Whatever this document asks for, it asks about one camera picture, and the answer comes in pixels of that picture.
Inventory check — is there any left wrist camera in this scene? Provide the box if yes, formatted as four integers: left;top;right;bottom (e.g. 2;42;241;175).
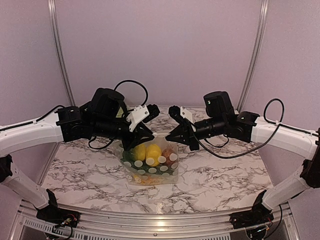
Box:
126;104;160;132

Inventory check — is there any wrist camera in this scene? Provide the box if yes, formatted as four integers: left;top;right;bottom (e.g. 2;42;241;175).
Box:
168;105;194;124
126;104;160;132

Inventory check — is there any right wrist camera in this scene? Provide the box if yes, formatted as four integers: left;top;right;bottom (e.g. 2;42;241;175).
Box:
168;105;194;124

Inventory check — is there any aluminium frame post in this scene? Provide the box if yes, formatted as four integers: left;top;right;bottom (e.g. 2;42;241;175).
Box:
47;0;76;106
236;0;270;112

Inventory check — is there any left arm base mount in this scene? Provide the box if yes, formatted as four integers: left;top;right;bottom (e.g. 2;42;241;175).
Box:
35;189;80;240

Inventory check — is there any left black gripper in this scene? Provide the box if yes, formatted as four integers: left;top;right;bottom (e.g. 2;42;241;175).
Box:
92;111;155;151

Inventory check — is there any brown fake potato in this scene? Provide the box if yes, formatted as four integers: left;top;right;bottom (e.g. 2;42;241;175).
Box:
162;147;178;167

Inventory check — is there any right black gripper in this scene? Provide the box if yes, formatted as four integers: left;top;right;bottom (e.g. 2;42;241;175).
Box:
165;115;227;151

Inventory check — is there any yellow fake lemon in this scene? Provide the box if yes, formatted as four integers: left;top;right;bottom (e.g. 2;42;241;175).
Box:
133;143;147;162
145;144;162;167

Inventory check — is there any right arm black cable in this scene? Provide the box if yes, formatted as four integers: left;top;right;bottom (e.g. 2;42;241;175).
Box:
192;98;286;160

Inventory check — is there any pale green plastic basket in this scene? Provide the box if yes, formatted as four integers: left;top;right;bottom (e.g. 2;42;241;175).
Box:
116;105;128;119

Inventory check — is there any right aluminium frame post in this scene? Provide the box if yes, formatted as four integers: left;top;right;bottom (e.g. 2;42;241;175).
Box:
236;0;270;112

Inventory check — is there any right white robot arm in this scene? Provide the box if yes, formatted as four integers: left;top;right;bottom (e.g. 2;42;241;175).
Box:
166;91;320;224

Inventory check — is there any front aluminium rail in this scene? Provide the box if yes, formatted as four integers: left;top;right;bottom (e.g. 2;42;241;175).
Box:
9;202;301;240

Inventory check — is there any left aluminium frame post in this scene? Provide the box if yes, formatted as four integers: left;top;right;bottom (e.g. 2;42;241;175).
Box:
47;0;76;106

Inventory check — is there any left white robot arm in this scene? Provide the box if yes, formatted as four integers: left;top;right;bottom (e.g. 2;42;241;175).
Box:
0;88;160;223

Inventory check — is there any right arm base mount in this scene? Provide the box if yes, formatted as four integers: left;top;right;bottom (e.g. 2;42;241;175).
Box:
229;190;274;240

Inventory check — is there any clear polka dot zip bag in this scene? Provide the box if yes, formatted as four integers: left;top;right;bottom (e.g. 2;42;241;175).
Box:
114;132;179;186

